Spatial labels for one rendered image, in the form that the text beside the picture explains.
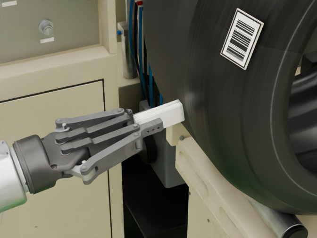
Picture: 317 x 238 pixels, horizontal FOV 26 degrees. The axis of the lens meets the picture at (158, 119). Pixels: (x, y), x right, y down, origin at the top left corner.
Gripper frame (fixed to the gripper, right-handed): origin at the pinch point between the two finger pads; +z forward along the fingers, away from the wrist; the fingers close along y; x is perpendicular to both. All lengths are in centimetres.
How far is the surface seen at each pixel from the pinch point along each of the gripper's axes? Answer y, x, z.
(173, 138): 23.8, 25.5, 9.7
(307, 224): -0.6, 34.4, 24.0
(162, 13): 5.8, -12.3, 4.7
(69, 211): 53, 62, -10
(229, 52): -10.0, -14.0, 6.7
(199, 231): 32, 64, 15
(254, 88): -12.2, -9.4, 8.6
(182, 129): 23.8, 24.4, 11.8
